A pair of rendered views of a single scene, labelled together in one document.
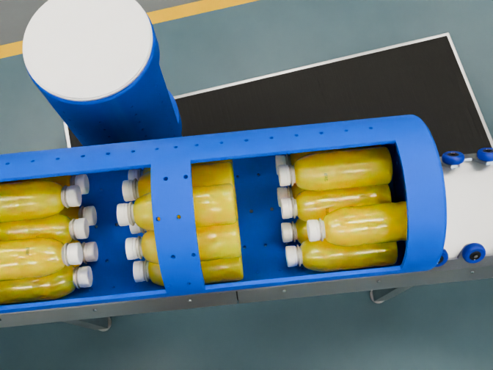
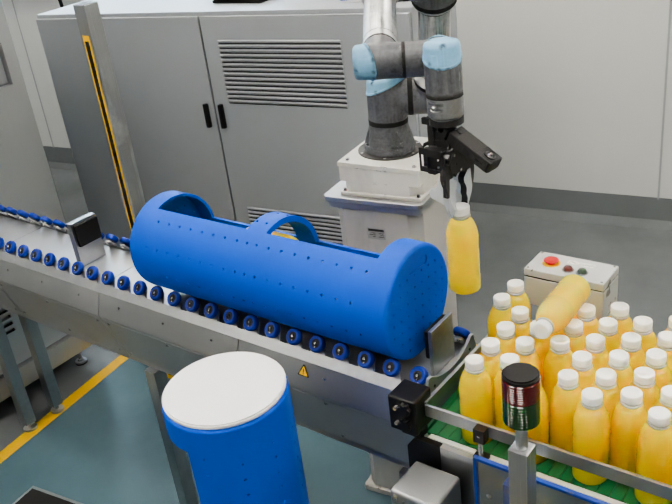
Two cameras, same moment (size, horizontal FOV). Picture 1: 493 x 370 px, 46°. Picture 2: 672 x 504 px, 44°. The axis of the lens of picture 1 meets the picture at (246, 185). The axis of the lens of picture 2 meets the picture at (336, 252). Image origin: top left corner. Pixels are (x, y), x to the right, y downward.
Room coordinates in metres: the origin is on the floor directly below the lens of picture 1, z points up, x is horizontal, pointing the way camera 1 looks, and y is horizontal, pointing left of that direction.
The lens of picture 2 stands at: (1.62, 1.55, 2.08)
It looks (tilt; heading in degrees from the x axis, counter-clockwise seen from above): 26 degrees down; 222
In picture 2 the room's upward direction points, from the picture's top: 7 degrees counter-clockwise
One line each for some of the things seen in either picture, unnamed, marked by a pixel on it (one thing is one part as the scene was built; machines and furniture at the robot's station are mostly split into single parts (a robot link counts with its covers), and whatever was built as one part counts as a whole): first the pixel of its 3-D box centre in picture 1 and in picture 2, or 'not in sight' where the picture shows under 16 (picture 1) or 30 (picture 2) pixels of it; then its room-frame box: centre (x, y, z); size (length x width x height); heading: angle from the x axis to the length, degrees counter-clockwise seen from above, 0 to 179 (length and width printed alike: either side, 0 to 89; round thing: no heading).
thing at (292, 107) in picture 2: not in sight; (251, 141); (-1.22, -1.52, 0.72); 2.15 x 0.54 x 1.45; 101
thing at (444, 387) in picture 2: not in sight; (469, 360); (0.25, 0.68, 0.96); 0.40 x 0.01 x 0.03; 2
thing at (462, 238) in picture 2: not in sight; (462, 251); (0.26, 0.69, 1.26); 0.07 x 0.07 x 0.19
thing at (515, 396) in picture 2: not in sight; (520, 386); (0.60, 1.00, 1.23); 0.06 x 0.06 x 0.04
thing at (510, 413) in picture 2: not in sight; (521, 408); (0.60, 1.00, 1.18); 0.06 x 0.06 x 0.05
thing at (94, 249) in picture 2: not in sight; (88, 240); (0.31, -0.73, 1.00); 0.10 x 0.04 x 0.15; 2
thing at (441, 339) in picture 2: not in sight; (438, 343); (0.25, 0.60, 0.99); 0.10 x 0.02 x 0.12; 2
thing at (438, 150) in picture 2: not in sight; (445, 144); (0.26, 0.66, 1.50); 0.09 x 0.08 x 0.12; 86
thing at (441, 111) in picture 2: not in sight; (444, 107); (0.26, 0.66, 1.58); 0.08 x 0.08 x 0.05
